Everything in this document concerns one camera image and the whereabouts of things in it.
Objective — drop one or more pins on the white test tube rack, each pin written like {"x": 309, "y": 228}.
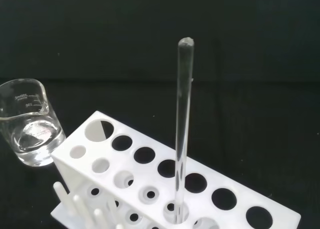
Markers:
{"x": 212, "y": 179}

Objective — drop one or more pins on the black bench cloth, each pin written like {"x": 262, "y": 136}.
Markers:
{"x": 125, "y": 39}

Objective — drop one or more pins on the clear glass beaker with water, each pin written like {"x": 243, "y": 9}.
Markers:
{"x": 35, "y": 144}

